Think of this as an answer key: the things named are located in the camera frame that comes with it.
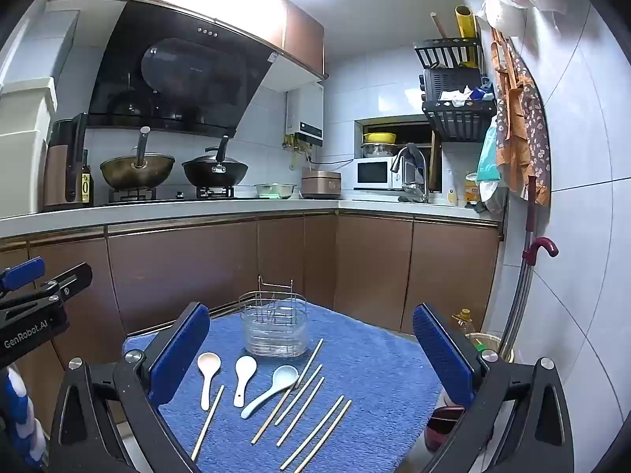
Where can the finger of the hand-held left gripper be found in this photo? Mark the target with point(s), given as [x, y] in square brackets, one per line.
[22, 273]
[71, 278]

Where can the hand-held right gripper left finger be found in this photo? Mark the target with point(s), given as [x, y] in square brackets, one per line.
[180, 354]

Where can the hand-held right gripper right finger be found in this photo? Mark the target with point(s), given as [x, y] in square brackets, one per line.
[443, 354]

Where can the cream ceramic spoon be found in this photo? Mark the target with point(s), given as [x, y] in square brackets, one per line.
[208, 363]

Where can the white ceramic spoon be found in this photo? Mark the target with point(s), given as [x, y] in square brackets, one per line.
[245, 367]

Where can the light blue ceramic spoon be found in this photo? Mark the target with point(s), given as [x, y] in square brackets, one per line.
[285, 377]

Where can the yellow cooking oil bottle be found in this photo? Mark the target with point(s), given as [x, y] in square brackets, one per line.
[463, 322]

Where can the beige trash bin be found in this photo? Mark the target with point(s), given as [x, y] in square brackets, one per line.
[493, 342]

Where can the blue terry mat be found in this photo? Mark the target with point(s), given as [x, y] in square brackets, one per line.
[374, 369]

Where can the dark red plastic object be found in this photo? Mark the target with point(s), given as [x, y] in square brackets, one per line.
[443, 428]

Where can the brown base cabinets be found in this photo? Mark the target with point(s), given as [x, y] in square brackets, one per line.
[197, 266]

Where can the olive oil bottle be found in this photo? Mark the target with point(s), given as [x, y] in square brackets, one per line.
[86, 185]

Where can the brown thermos pot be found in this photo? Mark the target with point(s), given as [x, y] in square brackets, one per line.
[58, 167]

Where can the brass wok with lid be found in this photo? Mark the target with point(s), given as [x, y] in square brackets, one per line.
[138, 170]

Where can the gas stove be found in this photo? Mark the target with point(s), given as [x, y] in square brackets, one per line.
[170, 194]

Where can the white boxy appliance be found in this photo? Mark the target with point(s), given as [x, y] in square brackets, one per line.
[24, 123]

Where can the white dish soap bottle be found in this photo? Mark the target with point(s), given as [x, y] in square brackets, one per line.
[452, 189]

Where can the black wok with lid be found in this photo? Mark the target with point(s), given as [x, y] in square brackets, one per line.
[214, 170]

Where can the glass bowl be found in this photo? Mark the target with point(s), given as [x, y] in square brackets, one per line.
[275, 189]

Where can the white microwave oven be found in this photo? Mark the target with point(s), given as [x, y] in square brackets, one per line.
[374, 173]

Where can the steel kitchen faucet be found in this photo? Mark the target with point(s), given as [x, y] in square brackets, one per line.
[411, 157]

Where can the teal plastic bag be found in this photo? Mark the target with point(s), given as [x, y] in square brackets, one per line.
[488, 157]

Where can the brown rice cooker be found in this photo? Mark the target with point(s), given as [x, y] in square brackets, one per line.
[320, 183]

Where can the steel mixing bowl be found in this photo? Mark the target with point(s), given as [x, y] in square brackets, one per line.
[377, 150]

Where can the yellow pot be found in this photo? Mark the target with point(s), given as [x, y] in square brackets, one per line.
[379, 138]

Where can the black range hood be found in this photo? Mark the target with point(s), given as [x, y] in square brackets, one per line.
[172, 74]

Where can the orange floral apron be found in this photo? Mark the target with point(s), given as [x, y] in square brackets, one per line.
[522, 123]

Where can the white crumpled cloth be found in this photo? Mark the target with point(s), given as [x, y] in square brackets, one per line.
[456, 96]

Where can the white gas water heater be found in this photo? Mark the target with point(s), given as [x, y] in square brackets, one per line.
[305, 113]

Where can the black perforated box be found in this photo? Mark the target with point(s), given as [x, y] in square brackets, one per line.
[451, 81]

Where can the wooden rolling pin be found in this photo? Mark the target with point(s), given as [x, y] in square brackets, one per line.
[437, 24]

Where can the yellow foil roll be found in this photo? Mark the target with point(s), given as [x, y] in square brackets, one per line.
[467, 24]

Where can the black wall rack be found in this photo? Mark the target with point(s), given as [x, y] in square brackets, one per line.
[458, 125]

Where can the brown wall cabinets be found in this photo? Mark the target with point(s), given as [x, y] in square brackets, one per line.
[222, 5]

